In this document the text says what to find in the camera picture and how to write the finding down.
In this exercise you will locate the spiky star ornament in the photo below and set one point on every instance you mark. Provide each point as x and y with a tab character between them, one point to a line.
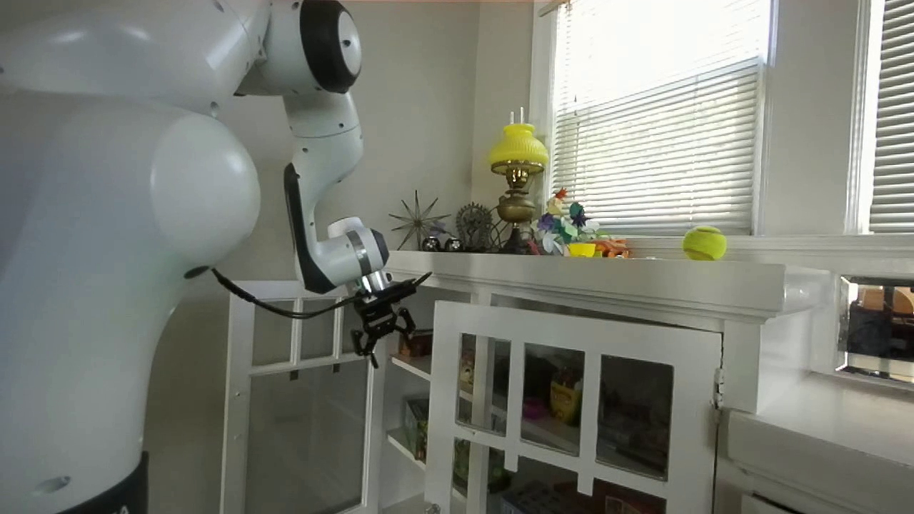
418	221

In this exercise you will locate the white cabinet body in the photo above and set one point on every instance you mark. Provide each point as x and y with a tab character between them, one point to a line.
619	281

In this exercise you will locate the white window blind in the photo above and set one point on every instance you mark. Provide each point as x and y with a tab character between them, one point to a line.
893	115
658	143

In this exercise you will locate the yellow-green tennis ball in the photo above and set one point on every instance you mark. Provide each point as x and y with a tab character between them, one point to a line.
708	242

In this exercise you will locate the yellow shade brass oil lamp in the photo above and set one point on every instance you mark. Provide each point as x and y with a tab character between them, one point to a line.
519	151

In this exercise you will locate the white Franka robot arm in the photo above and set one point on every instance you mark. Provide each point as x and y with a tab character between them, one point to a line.
95	287

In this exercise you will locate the small yellow toy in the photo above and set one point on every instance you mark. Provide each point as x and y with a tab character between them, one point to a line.
582	250

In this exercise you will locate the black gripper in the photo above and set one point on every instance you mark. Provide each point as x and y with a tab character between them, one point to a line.
382	325

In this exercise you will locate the small yellow pot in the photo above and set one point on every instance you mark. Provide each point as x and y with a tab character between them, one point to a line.
563	400

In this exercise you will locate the green patterned box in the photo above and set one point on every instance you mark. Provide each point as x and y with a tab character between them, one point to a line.
415	430

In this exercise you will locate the white glass-paned cabinet door with knob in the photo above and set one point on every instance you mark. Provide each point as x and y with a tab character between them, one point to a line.
582	328

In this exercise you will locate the white low drawer unit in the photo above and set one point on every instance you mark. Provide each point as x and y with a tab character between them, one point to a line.
829	445

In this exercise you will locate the colourful toy figure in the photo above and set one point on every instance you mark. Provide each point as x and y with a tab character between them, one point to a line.
560	222

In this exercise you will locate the small orange toy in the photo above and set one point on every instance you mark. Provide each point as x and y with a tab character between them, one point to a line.
616	250

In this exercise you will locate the grey round ornament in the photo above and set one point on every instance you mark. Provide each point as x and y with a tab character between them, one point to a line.
476	225

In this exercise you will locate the mirrored metal frame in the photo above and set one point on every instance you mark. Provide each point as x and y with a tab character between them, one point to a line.
882	324

